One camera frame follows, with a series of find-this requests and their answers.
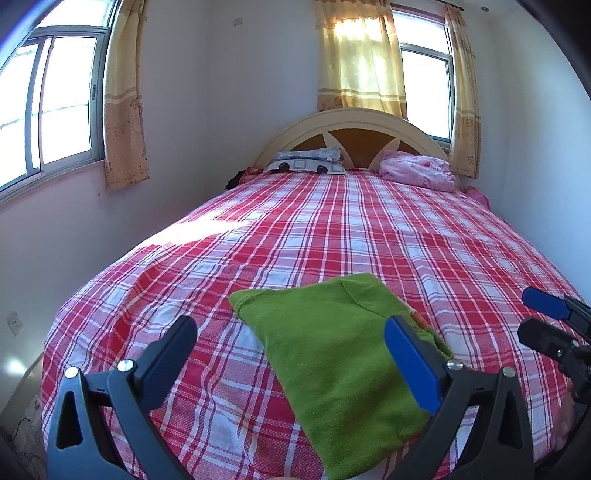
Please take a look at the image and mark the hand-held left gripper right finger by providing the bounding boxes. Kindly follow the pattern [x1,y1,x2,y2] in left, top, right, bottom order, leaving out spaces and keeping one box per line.
[384,315,536,480]

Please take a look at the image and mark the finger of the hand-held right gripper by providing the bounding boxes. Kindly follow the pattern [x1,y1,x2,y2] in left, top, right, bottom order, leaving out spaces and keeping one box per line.
[523,286,591,333]
[517,318,587,365]

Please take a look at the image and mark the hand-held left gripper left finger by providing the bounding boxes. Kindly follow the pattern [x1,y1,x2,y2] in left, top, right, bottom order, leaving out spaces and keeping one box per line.
[46,315,199,480]

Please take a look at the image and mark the green orange striped knit sweater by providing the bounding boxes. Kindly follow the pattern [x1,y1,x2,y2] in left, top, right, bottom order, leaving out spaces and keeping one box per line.
[228,272,455,480]

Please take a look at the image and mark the pink cloth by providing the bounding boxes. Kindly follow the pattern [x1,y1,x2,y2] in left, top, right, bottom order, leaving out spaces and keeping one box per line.
[462,186,490,208]

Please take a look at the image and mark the red plaid bed sheet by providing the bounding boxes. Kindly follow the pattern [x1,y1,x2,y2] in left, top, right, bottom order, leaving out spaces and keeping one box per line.
[41,166,583,480]

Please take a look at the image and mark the pink pillow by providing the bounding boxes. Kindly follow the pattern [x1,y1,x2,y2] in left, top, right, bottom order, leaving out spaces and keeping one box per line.
[379,148,455,192]

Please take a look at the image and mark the dark clothing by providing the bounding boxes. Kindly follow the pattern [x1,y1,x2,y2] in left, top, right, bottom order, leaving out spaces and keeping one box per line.
[225,167,264,190]

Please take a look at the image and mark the white blue patterned pillow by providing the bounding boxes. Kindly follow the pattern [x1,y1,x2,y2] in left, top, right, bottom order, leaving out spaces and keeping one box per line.
[263,147,348,176]

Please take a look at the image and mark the small window behind headboard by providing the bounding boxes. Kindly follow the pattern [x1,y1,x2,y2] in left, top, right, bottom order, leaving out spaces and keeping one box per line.
[392,7,455,144]

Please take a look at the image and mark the cream wooden headboard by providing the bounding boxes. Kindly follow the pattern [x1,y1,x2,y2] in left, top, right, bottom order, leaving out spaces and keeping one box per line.
[254,107,465,190]

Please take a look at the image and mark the large sliding window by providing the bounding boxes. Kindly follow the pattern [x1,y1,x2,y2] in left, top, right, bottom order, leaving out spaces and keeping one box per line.
[0,0,122,195]

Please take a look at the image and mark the thin floor cable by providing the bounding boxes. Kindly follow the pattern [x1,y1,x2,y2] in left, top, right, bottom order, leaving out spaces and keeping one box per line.
[9,413,40,462]

